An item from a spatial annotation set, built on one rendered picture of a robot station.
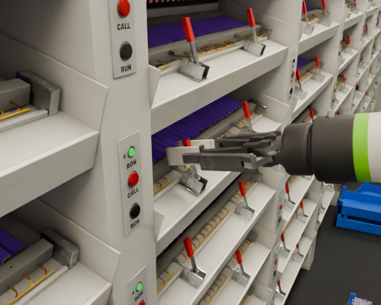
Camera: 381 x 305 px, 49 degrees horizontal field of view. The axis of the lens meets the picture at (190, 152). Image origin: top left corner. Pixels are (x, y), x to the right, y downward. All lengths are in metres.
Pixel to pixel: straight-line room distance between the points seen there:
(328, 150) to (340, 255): 1.75
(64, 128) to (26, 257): 0.16
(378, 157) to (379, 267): 1.74
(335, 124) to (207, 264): 0.42
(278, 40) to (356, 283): 1.36
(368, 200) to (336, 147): 2.10
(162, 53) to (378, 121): 0.32
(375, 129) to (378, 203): 2.11
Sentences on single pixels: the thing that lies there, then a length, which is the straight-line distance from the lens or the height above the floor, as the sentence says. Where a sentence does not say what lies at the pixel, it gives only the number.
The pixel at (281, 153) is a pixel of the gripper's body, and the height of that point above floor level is 1.05.
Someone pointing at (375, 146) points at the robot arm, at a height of 1.08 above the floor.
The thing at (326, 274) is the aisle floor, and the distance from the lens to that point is 2.15.
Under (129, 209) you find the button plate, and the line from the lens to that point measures 0.51.
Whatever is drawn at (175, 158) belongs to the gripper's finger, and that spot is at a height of 1.00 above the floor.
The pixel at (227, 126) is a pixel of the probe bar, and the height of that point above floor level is 0.97.
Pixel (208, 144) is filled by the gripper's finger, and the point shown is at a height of 1.02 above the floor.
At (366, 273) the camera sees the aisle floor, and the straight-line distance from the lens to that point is 2.22.
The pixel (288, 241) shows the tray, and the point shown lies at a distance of 1.65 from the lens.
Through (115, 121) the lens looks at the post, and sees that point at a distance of 0.46.
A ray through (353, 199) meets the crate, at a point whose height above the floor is 0.09.
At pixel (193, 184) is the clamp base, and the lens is 0.71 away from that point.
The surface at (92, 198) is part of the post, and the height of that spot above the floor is 1.04.
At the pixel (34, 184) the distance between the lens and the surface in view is 0.40.
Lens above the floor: 1.26
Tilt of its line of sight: 22 degrees down
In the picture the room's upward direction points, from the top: straight up
